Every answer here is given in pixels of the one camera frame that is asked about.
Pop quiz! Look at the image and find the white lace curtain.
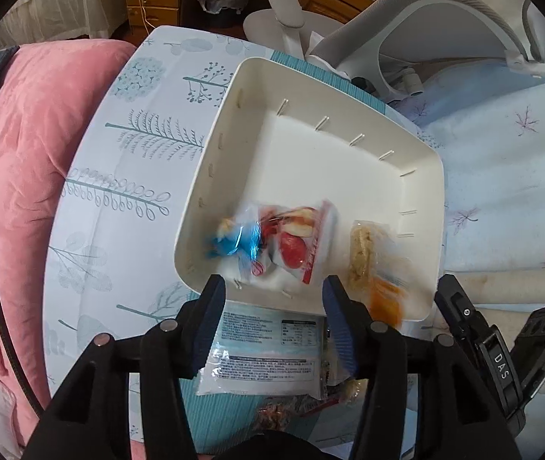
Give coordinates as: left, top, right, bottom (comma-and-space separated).
0, 0, 132, 53

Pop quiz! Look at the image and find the teal ribbed placemat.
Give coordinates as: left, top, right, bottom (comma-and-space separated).
189, 50, 441, 458

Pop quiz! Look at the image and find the white labelled snack packet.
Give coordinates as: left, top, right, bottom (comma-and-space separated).
195, 309, 331, 401

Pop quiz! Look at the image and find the grey office chair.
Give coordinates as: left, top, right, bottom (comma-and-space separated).
243, 0, 545, 106

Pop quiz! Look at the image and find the trash bin with bag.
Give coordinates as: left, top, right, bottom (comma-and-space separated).
198, 0, 249, 30

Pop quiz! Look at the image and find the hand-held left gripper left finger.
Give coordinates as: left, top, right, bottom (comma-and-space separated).
22, 273, 228, 460

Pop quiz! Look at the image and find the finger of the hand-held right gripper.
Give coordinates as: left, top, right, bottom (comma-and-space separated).
433, 273, 489, 346

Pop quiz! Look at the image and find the pink blanket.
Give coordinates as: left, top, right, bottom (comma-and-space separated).
0, 38, 139, 434

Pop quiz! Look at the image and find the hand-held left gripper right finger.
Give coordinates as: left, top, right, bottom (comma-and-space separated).
322, 274, 525, 460

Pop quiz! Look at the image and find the clear beige biscuit packet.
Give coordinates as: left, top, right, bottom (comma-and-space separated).
346, 219, 412, 293

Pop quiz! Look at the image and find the blue snack packet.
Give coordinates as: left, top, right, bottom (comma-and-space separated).
203, 215, 264, 262

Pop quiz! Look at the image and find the white plastic tray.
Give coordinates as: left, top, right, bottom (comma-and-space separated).
173, 56, 446, 323

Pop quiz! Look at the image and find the red apple-print snack packet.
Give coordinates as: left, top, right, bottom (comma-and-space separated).
239, 199, 339, 286

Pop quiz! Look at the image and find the floral bed sheet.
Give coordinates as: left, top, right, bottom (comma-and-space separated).
387, 55, 545, 327

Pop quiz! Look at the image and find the red-brown snack packet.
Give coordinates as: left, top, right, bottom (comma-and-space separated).
253, 395, 364, 434

